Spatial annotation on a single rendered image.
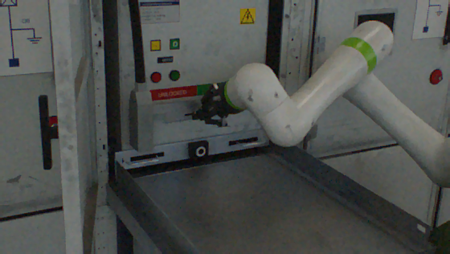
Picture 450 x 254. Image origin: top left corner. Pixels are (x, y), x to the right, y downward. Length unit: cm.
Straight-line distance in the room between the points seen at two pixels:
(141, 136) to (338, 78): 57
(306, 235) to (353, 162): 74
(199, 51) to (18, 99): 55
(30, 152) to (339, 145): 108
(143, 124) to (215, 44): 35
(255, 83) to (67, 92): 55
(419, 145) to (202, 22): 74
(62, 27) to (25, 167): 74
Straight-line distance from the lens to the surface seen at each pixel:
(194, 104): 184
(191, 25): 182
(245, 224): 159
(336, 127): 214
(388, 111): 188
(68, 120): 108
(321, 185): 183
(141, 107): 169
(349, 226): 163
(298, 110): 151
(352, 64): 167
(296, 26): 196
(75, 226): 117
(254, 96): 147
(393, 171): 240
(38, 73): 164
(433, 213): 270
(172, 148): 189
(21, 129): 167
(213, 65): 188
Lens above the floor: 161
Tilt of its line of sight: 20 degrees down
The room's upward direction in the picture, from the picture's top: 2 degrees clockwise
